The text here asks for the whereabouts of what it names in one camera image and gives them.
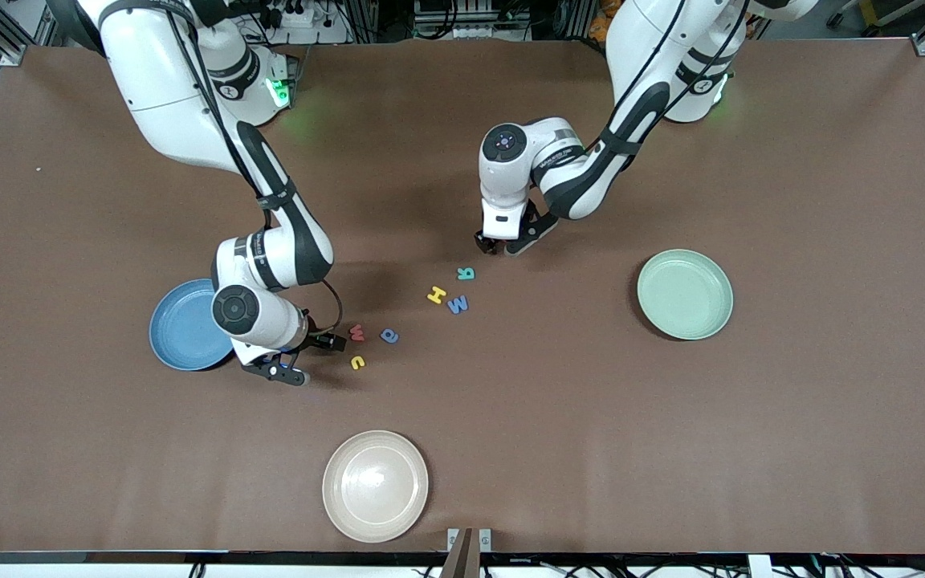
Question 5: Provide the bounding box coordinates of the light green plate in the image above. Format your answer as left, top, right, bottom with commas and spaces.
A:
637, 249, 734, 341

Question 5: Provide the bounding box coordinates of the orange snack bags pile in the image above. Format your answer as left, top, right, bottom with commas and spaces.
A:
589, 0, 620, 43

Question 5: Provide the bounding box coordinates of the grey equipment rack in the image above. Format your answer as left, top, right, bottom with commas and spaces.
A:
413, 0, 532, 41

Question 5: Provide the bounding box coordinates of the white power strip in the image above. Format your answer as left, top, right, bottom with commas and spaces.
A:
258, 0, 351, 47

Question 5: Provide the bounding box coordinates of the blue plate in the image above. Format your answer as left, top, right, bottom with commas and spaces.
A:
149, 279, 234, 372

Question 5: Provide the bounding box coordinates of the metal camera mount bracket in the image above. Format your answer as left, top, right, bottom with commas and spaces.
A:
440, 527, 493, 578

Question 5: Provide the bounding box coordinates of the beige plate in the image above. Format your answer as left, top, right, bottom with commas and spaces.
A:
322, 430, 430, 543

